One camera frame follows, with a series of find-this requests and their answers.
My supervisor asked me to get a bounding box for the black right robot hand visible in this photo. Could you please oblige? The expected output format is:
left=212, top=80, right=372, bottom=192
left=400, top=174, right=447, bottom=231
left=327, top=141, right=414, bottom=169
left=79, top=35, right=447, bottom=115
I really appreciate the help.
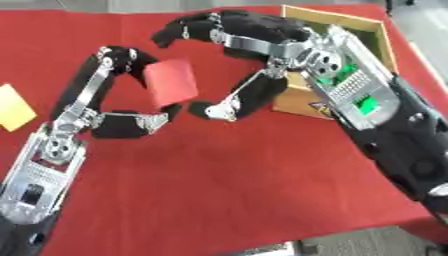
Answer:
left=150, top=9, right=314, bottom=123

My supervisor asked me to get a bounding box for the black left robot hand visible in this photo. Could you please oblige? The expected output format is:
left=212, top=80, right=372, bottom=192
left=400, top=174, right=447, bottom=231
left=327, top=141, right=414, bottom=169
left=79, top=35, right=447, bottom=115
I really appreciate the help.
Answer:
left=49, top=45, right=184, bottom=140

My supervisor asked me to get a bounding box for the tan cardboard box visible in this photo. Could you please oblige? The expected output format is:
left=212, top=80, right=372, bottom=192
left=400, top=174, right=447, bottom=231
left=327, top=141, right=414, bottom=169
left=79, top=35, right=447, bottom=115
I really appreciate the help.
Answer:
left=271, top=4, right=401, bottom=120

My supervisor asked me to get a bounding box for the red square block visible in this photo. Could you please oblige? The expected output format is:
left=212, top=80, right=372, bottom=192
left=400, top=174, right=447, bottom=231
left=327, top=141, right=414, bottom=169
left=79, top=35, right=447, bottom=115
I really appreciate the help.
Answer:
left=141, top=59, right=200, bottom=109

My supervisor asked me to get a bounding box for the yellow square block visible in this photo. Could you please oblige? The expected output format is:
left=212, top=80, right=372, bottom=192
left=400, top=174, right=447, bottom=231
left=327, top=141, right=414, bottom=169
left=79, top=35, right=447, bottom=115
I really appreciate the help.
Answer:
left=0, top=83, right=39, bottom=133

